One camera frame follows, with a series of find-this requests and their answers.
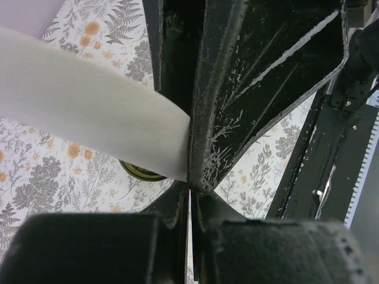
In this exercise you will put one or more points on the white paper coffee filter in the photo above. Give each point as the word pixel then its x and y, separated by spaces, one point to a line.
pixel 83 102

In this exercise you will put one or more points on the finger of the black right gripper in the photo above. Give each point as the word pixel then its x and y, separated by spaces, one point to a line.
pixel 175 31
pixel 257 61

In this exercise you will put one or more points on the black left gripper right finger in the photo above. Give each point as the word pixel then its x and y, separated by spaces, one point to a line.
pixel 230 248

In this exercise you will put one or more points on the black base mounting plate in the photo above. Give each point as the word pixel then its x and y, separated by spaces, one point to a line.
pixel 322 171

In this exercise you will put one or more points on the green glass coffee dripper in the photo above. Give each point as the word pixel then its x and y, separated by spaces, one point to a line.
pixel 141 173

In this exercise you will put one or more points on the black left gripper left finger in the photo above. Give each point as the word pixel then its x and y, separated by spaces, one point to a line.
pixel 145 247

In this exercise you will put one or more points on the light blue cable duct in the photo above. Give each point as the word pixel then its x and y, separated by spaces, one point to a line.
pixel 365 166

